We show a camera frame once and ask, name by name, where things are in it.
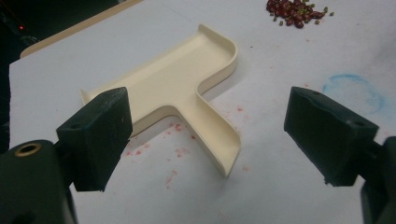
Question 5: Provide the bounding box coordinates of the cream plastic dustpan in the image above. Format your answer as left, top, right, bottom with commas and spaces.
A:
79, 23, 242, 179

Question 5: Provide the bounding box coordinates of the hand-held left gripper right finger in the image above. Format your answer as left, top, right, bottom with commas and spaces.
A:
283, 86, 380, 188

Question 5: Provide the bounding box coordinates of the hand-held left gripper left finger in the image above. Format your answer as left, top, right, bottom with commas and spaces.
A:
55, 86, 134, 192

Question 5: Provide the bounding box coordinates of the pile of red and green beans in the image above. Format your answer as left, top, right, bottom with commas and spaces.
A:
265, 0, 335, 30

